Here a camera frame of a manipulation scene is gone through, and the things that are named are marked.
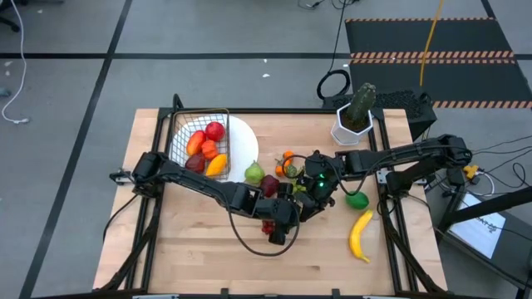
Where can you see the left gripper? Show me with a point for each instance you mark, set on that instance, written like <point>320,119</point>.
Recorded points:
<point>278,214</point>

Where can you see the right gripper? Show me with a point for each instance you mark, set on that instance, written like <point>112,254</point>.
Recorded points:
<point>322,191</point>

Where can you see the dark red bell pepper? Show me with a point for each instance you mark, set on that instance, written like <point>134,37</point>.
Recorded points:
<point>270,185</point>

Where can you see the bright green pear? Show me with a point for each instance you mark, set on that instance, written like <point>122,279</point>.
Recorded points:
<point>254,173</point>

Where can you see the bright green mango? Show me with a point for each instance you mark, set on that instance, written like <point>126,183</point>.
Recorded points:
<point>357,200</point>

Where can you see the yellow banana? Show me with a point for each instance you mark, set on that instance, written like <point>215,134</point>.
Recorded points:
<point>356,241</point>

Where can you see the yellow-orange mango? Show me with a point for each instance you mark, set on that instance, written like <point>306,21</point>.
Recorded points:
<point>217,165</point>

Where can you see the orange bell pepper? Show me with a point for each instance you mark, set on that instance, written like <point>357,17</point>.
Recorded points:
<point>210,149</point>

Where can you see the bright red apple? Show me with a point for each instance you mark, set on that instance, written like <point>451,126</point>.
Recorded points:
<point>215,131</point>

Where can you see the dark red pomegranate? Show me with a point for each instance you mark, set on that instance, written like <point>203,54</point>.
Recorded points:
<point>194,163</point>

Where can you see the red-orange mango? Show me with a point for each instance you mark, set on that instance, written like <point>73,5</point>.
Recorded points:
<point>195,143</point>

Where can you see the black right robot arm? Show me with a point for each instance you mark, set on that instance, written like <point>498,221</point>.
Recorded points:
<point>395,155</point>

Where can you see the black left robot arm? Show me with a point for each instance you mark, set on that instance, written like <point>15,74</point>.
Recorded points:
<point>187,178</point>

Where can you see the green grape bunch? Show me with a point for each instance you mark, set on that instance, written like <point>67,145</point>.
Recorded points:
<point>298,189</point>

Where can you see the red grape bunch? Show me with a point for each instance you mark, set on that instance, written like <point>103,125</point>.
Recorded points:
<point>267,227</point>

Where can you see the tangerine sprig with leaves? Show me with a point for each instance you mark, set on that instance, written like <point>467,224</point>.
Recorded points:
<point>288,155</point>

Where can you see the white plate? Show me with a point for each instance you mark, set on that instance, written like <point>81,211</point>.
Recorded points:
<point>243,145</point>

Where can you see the white hexagonal planter pot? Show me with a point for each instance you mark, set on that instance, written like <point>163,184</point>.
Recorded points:
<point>343,135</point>

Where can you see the green artificial cactus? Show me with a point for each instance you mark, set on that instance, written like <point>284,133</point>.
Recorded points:
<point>361,101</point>

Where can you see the black perforated computer case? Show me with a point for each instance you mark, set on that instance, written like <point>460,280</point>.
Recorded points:
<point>399,99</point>

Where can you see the yellow plug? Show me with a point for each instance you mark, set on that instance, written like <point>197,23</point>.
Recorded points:
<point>470,170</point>

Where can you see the white sheet on stand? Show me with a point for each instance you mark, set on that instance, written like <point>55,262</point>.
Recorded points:
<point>478,228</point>

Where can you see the black side stand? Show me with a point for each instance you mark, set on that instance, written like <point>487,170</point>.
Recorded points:
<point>498,204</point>

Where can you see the black hazard-striped floor mat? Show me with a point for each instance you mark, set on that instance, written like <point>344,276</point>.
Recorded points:
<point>457,37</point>

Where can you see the black office chair base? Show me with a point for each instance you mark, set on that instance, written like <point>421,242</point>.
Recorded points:
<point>12,25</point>

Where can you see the black aluminium table frame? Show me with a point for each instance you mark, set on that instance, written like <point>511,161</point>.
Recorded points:
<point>282,111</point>

